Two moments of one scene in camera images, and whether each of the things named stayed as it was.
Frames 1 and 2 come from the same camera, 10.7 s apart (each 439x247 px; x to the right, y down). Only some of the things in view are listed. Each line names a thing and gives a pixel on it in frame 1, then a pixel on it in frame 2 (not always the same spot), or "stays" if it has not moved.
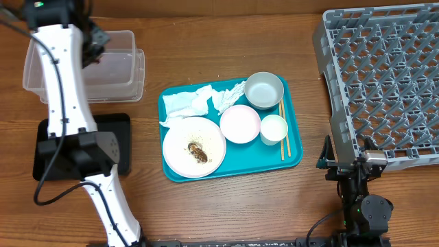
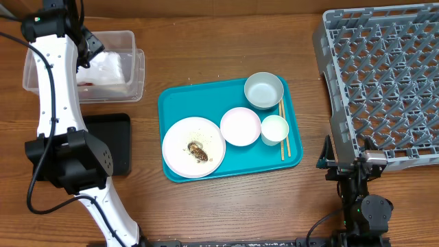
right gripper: x=338 y=169 stays
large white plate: x=194 y=147 stays
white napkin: x=186 y=103 -> x=105 y=69
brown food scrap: x=197 y=153 stays
